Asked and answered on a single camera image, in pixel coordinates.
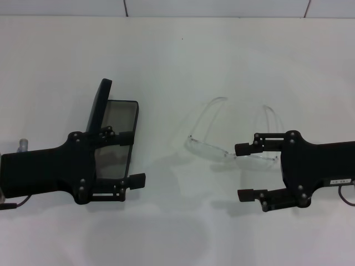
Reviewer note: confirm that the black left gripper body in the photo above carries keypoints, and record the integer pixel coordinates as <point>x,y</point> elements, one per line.
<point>41,171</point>

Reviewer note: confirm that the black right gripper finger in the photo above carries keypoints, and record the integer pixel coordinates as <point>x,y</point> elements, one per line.
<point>245,195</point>
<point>244,149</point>

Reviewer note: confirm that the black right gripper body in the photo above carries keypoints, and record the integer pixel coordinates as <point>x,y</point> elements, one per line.
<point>316,163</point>

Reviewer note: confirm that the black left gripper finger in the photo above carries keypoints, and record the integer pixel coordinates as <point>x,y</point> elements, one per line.
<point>137,181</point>
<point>127,137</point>

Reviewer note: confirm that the black glasses case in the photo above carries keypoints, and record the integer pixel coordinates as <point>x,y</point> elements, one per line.
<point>122,116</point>

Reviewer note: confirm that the clear white glasses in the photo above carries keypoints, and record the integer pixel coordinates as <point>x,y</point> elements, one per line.
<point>205,148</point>

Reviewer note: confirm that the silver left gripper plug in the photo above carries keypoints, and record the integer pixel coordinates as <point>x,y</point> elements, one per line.
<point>23,145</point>

